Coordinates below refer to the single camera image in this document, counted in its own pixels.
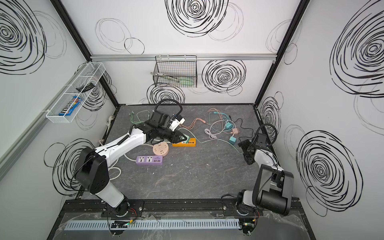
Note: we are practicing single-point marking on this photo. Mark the pink round power strip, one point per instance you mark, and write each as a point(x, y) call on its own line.
point(161, 149)

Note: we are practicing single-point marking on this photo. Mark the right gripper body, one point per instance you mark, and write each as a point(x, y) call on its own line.
point(247, 150)

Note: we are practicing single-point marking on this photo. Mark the grey cable duct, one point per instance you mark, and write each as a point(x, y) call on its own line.
point(193, 224)

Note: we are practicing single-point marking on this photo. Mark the orange power strip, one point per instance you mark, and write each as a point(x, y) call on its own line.
point(190, 143)

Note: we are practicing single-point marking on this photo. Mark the black wire basket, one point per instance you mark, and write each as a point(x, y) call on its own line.
point(168, 68)

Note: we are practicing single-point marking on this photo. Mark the pink charger plug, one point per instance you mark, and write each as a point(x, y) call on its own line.
point(235, 131)

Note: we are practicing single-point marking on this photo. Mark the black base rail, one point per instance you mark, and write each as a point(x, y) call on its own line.
point(223, 206)

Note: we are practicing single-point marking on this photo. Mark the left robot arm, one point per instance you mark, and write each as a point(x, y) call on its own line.
point(92, 168)

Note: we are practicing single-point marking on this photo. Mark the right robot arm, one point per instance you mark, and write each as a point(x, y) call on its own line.
point(273, 189)

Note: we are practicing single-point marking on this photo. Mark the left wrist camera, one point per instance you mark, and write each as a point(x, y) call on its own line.
point(176, 121)

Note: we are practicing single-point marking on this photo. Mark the white wire shelf basket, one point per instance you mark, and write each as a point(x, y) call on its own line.
point(87, 73)

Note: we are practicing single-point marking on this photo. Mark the green item in basket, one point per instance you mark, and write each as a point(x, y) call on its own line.
point(186, 81)

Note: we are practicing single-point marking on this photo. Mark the teal charger plug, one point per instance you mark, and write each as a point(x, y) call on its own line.
point(232, 140)

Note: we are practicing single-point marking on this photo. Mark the blue candy pack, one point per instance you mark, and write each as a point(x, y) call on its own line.
point(71, 106)

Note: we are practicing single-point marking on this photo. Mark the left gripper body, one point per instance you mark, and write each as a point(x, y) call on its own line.
point(173, 135)

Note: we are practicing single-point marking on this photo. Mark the purple power strip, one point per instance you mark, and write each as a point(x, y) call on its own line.
point(149, 160)

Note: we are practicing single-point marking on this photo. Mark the black remote control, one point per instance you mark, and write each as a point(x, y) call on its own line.
point(85, 88)

